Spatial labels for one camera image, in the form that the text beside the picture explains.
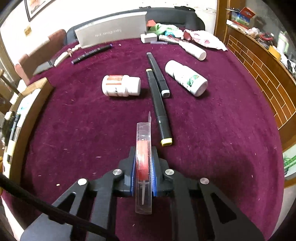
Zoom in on clear box red object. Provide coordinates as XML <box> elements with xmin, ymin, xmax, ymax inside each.
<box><xmin>135</xmin><ymin>114</ymin><xmax>152</xmax><ymax>215</ymax></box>

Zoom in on black marker grey cap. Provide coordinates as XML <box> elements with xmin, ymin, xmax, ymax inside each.
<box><xmin>147</xmin><ymin>52</ymin><xmax>171</xmax><ymax>98</ymax></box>

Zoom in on black marker yellow caps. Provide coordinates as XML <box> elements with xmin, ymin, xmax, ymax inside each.
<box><xmin>145</xmin><ymin>69</ymin><xmax>173</xmax><ymax>147</ymax></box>

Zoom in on black phone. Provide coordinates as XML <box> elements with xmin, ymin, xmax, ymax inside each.
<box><xmin>33</xmin><ymin>61</ymin><xmax>54</xmax><ymax>76</ymax></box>

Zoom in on grey red dragonfly box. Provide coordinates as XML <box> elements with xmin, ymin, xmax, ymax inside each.
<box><xmin>75</xmin><ymin>11</ymin><xmax>147</xmax><ymax>49</ymax></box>

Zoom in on framed wall painting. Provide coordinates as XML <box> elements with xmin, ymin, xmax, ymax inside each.
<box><xmin>24</xmin><ymin>0</ymin><xmax>55</xmax><ymax>22</ymax></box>

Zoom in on green cloth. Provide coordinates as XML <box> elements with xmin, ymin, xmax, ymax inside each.
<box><xmin>148</xmin><ymin>23</ymin><xmax>183</xmax><ymax>38</ymax></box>

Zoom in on white bottle red label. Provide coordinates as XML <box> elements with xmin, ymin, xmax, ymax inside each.
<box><xmin>101</xmin><ymin>75</ymin><xmax>141</xmax><ymax>97</ymax></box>

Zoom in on wooden brick-pattern counter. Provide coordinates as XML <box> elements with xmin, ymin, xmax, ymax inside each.
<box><xmin>225</xmin><ymin>25</ymin><xmax>295</xmax><ymax>151</ymax></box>

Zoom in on pink cloth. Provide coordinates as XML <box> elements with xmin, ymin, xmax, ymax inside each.
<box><xmin>183</xmin><ymin>29</ymin><xmax>227</xmax><ymax>51</ymax></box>

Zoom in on cardboard tray box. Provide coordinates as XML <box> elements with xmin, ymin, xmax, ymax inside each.
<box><xmin>3</xmin><ymin>78</ymin><xmax>53</xmax><ymax>184</ymax></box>

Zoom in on black cable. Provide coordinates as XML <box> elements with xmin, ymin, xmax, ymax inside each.
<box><xmin>0</xmin><ymin>173</ymin><xmax>118</xmax><ymax>241</ymax></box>

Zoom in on thin purple marker pen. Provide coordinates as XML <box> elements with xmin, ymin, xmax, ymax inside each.
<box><xmin>71</xmin><ymin>44</ymin><xmax>113</xmax><ymax>65</ymax></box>

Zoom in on brown armchair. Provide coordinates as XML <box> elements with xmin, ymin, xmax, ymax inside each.
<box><xmin>15</xmin><ymin>29</ymin><xmax>66</xmax><ymax>86</ymax></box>

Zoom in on white plain bottle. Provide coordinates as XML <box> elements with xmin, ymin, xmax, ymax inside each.
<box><xmin>179</xmin><ymin>42</ymin><xmax>207</xmax><ymax>61</ymax></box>

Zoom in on white charger adapter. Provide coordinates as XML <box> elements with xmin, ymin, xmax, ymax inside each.
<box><xmin>140</xmin><ymin>33</ymin><xmax>158</xmax><ymax>44</ymax></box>

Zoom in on white bottle green label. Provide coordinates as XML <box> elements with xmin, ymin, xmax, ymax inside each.
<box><xmin>165</xmin><ymin>60</ymin><xmax>208</xmax><ymax>97</ymax></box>

